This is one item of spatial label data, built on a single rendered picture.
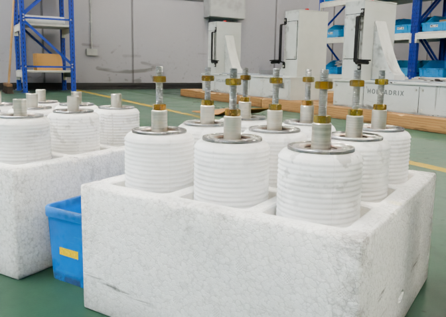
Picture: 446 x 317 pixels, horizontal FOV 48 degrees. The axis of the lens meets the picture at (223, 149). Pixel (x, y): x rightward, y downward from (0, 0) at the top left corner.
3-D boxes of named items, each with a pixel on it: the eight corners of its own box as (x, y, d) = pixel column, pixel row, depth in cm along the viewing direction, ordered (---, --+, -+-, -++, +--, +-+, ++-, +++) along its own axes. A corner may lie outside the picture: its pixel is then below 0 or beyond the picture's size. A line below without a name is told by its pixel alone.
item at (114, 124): (116, 184, 116) (115, 105, 113) (149, 190, 111) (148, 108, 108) (85, 192, 108) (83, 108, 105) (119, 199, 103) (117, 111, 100)
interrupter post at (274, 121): (285, 132, 73) (286, 110, 72) (270, 133, 72) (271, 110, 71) (277, 130, 75) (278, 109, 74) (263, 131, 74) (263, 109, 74)
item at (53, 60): (58, 70, 640) (58, 54, 637) (62, 70, 618) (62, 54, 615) (33, 69, 625) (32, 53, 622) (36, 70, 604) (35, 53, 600)
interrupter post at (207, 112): (196, 125, 80) (196, 105, 79) (208, 125, 81) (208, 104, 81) (206, 127, 78) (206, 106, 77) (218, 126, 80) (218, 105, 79)
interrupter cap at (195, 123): (173, 125, 80) (173, 121, 80) (209, 122, 85) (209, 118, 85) (204, 130, 74) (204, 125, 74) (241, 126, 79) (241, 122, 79)
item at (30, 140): (30, 207, 96) (25, 113, 93) (65, 216, 91) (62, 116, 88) (-17, 220, 88) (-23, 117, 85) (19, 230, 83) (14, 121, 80)
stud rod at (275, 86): (279, 121, 73) (280, 68, 72) (271, 121, 73) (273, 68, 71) (277, 120, 74) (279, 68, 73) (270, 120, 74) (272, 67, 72)
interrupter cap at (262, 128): (310, 134, 71) (310, 130, 71) (261, 136, 69) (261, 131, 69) (285, 128, 78) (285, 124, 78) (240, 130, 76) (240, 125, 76)
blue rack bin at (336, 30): (346, 39, 789) (347, 25, 785) (364, 38, 756) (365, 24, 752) (321, 38, 766) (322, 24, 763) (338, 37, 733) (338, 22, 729)
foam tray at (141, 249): (227, 233, 104) (229, 148, 101) (427, 278, 84) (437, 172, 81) (83, 307, 72) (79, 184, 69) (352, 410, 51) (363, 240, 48)
